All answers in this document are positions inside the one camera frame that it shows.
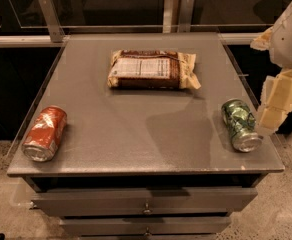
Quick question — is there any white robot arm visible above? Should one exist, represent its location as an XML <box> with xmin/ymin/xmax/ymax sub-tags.
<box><xmin>250</xmin><ymin>1</ymin><xmax>292</xmax><ymax>135</ymax></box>

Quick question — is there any brown snack bag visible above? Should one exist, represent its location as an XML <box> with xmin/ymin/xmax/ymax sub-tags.
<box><xmin>107</xmin><ymin>50</ymin><xmax>201</xmax><ymax>89</ymax></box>

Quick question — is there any grey drawer cabinet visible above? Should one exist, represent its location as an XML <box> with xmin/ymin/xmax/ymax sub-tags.
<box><xmin>8</xmin><ymin>33</ymin><xmax>284</xmax><ymax>240</ymax></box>

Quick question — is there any top drawer knob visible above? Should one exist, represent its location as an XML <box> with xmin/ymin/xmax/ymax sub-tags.
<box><xmin>143</xmin><ymin>202</ymin><xmax>153</xmax><ymax>216</ymax></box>

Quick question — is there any drawer knob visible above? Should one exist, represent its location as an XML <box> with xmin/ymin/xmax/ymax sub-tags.
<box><xmin>143</xmin><ymin>202</ymin><xmax>153</xmax><ymax>216</ymax></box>
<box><xmin>144</xmin><ymin>227</ymin><xmax>152</xmax><ymax>237</ymax></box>

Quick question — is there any top drawer front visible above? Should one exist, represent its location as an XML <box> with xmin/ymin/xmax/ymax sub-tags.
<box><xmin>32</xmin><ymin>187</ymin><xmax>257</xmax><ymax>217</ymax></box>

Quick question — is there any drawer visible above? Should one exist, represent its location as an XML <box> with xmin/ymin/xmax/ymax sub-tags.
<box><xmin>32</xmin><ymin>187</ymin><xmax>257</xmax><ymax>217</ymax></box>
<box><xmin>60</xmin><ymin>217</ymin><xmax>231</xmax><ymax>236</ymax></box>

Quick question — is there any green soda can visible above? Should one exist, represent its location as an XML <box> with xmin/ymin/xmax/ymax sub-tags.
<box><xmin>221</xmin><ymin>99</ymin><xmax>263</xmax><ymax>153</ymax></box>

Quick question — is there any red soda can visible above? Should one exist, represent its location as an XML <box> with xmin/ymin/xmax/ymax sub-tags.
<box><xmin>22</xmin><ymin>106</ymin><xmax>67</xmax><ymax>162</ymax></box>

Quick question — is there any clear acrylic barrier panel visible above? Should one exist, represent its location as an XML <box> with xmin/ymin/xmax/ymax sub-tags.
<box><xmin>0</xmin><ymin>0</ymin><xmax>292</xmax><ymax>32</ymax></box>

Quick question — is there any right metal bracket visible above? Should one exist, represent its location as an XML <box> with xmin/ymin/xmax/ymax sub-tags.
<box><xmin>162</xmin><ymin>0</ymin><xmax>195</xmax><ymax>33</ymax></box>

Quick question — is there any metal bracket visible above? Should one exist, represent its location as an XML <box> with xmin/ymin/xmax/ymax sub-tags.
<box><xmin>38</xmin><ymin>0</ymin><xmax>65</xmax><ymax>43</ymax></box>
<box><xmin>162</xmin><ymin>0</ymin><xmax>195</xmax><ymax>33</ymax></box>

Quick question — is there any left metal bracket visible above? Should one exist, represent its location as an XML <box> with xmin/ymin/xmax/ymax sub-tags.
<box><xmin>38</xmin><ymin>0</ymin><xmax>65</xmax><ymax>43</ymax></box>

